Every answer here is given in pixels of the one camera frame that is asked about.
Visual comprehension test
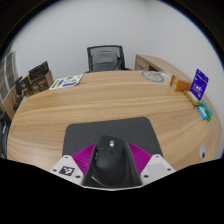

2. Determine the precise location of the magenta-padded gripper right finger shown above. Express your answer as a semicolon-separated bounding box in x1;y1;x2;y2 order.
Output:
127;142;177;187

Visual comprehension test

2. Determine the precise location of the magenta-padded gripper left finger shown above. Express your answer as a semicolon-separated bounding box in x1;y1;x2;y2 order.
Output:
49;142;98;188

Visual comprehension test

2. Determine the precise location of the black computer mouse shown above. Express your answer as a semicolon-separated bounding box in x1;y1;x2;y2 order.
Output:
91;134;129;188

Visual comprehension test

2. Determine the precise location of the dark grey mouse pad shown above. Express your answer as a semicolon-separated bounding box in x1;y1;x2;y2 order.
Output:
62;116;164;158

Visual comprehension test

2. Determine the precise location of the light wooden card holder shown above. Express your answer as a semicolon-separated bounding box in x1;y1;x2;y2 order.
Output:
184;89;201;107

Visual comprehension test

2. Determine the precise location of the white printed leaflet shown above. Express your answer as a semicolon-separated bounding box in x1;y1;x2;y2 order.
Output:
48;74;84;91

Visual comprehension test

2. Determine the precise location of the small green packet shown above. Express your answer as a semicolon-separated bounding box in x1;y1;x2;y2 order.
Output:
197;99;214;122

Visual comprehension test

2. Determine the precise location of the black leather office chair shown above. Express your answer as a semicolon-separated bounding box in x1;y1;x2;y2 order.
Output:
0;109;11;159

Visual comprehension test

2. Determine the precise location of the round white paper disc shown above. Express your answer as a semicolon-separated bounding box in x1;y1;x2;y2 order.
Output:
140;70;167;84

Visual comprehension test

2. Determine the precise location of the small orange-brown box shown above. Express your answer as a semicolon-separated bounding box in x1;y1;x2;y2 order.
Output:
169;74;193;93

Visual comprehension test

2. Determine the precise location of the wide brown cardboard box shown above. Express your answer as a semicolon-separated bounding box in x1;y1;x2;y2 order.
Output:
29;69;55;94

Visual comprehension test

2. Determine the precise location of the tall brown cardboard box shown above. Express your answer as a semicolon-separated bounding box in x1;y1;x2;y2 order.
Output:
19;74;33;98

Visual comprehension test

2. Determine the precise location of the purple upright card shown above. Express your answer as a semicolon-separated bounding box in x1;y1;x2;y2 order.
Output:
191;68;210;101

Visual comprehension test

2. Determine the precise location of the wooden side desk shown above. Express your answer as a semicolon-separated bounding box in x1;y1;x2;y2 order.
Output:
134;54;191;81

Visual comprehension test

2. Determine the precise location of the dark open cardboard box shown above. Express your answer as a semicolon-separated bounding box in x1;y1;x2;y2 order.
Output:
28;60;50;81

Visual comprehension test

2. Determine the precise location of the black mesh office chair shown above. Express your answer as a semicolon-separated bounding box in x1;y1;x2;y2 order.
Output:
86;44;133;74

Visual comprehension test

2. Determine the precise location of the wooden glass-door shelf cabinet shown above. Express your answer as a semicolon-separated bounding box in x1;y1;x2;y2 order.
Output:
0;50;19;103

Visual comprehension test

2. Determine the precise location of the white desk cable grommet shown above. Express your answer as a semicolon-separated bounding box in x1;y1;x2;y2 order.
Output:
199;144;208;160

